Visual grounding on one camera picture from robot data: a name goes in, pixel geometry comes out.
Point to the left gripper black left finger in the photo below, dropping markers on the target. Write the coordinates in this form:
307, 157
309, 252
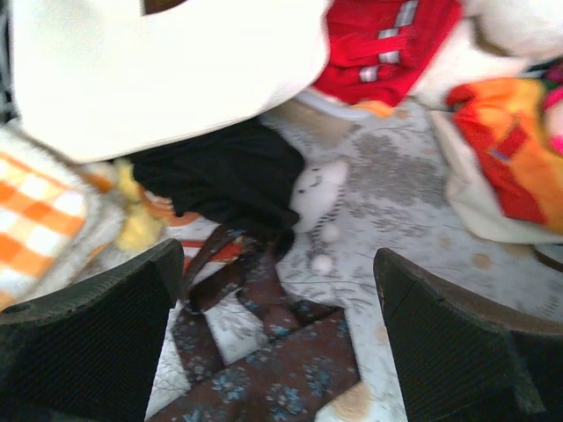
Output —
89, 352

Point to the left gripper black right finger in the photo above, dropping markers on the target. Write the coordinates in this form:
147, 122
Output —
462, 357

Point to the cream canvas tote bag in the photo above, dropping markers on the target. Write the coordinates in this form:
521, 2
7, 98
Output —
99, 79

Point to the orange checkered towel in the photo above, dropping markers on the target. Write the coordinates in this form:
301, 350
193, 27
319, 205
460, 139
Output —
55, 217

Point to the dark patterned necktie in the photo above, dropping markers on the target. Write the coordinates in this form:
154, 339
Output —
307, 361

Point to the small white plush toy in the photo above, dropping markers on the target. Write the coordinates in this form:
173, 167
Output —
317, 198

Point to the black cloth garment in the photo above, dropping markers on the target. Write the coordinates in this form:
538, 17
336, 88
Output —
240, 176

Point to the red cloth garment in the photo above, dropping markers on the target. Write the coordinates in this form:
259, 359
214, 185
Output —
379, 49

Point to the white plush bear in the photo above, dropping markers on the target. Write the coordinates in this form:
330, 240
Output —
496, 38

